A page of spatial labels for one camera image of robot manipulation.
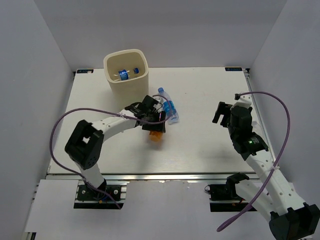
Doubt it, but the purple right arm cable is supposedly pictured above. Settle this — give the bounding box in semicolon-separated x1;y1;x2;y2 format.
216;91;291;233

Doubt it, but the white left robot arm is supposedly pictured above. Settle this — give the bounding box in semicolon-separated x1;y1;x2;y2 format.
64;95;173;200

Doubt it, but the blue label water bottle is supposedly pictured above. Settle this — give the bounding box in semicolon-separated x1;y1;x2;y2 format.
158;87;180;124

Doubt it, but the blue sticker right corner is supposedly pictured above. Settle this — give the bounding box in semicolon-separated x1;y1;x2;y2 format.
224;67;243;72

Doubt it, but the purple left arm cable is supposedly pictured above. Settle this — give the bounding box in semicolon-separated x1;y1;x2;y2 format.
49;94;173;210

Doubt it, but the blue sticker corner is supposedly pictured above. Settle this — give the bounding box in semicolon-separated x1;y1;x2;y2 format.
224;67;243;72
76;69;94;74

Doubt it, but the blue sticker left corner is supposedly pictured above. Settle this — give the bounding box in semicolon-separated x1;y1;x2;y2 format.
76;69;94;74

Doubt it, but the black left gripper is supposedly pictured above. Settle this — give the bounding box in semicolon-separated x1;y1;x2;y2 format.
142;109;166;133

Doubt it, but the clear white-cap bottle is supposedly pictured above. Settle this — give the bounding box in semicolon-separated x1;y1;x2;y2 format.
251;121;262;135

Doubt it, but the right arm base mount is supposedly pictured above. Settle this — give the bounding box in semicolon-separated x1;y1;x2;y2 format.
204;172;250;213

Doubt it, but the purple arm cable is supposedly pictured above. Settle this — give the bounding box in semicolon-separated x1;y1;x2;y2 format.
216;91;291;233
49;94;173;210

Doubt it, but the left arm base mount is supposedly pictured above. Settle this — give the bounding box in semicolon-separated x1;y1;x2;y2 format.
73;182;127;210

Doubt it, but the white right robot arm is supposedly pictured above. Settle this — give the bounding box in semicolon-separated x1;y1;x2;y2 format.
212;101;320;240

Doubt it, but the small blue-cap bottle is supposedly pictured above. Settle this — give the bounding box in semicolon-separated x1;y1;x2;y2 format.
111;67;140;82

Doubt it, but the aluminium table frame rail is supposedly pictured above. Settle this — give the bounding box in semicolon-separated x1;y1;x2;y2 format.
45;172;259;182

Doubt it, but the orange juice bottle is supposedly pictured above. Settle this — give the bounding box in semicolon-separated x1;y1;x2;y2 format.
148;131;164;143

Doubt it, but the cream plastic bin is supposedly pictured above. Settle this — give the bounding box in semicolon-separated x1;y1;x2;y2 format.
103;49;149;110

